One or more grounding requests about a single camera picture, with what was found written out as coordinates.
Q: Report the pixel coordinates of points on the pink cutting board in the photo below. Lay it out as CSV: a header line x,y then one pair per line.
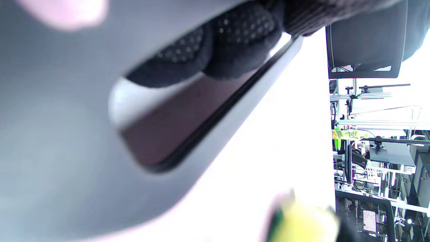
x,y
67,134

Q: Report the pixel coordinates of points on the yellow green sponge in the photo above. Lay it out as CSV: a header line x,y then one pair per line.
x,y
302,222

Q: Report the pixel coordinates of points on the person's right hand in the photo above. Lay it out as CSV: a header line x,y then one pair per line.
x,y
347,235

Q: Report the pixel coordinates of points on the black office chair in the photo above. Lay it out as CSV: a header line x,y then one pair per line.
x,y
366,40

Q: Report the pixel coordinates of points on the green bowl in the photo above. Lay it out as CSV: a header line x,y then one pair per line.
x,y
337,144

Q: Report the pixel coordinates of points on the yellow drink bottle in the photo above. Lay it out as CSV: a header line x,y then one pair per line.
x,y
352,134

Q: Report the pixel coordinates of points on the grey monitor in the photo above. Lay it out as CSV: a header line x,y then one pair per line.
x,y
393,154

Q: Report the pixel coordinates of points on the person's left hand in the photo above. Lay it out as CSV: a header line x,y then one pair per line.
x,y
242,37

